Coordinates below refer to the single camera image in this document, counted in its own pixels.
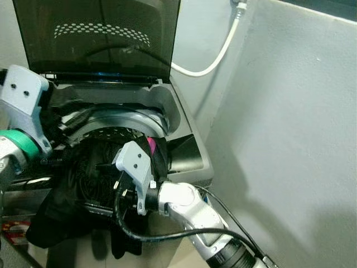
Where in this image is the black hooded garment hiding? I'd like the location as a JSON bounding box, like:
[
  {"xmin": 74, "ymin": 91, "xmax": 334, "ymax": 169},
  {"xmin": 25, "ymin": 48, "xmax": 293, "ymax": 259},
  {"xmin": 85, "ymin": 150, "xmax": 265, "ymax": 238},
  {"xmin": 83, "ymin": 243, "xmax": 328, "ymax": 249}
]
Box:
[{"xmin": 25, "ymin": 133, "xmax": 171, "ymax": 262}]

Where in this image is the dark tinted washer lid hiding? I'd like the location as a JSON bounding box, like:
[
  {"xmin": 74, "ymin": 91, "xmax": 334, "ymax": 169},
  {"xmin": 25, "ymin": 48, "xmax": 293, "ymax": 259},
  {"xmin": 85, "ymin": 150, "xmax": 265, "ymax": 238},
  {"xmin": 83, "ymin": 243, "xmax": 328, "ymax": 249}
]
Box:
[{"xmin": 12, "ymin": 0, "xmax": 182, "ymax": 86}]

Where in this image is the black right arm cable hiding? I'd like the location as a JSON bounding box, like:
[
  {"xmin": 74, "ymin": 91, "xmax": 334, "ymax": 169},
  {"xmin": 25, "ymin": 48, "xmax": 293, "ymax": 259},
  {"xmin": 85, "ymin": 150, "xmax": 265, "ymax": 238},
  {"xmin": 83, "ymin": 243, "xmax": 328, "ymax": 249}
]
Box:
[{"xmin": 113, "ymin": 186, "xmax": 266, "ymax": 264}]

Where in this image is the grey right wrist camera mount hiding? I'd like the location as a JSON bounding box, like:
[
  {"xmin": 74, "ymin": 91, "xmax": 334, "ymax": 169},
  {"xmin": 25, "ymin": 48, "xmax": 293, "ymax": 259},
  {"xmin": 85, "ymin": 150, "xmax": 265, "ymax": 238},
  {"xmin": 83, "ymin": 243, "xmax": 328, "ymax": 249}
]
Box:
[{"xmin": 111, "ymin": 140, "xmax": 156, "ymax": 217}]

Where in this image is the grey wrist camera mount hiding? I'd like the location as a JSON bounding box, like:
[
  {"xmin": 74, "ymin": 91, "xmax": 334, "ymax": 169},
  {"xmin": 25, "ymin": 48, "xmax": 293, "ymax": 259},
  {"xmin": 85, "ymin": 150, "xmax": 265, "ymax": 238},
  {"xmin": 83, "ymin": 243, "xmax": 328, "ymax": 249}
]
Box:
[
  {"xmin": 0, "ymin": 64, "xmax": 51, "ymax": 159},
  {"xmin": 111, "ymin": 140, "xmax": 156, "ymax": 217}
]

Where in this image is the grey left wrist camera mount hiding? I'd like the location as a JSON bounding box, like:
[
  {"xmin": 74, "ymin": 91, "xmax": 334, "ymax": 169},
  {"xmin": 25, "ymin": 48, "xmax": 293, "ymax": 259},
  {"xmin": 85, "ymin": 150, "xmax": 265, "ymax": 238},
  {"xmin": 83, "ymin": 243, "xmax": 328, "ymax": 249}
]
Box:
[{"xmin": 0, "ymin": 64, "xmax": 51, "ymax": 159}]

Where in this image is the white water inlet hose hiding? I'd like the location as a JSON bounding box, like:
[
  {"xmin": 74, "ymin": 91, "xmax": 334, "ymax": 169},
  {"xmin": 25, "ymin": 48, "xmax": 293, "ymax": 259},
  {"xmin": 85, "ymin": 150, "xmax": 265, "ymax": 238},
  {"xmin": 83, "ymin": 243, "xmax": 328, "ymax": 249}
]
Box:
[{"xmin": 170, "ymin": 0, "xmax": 249, "ymax": 78}]

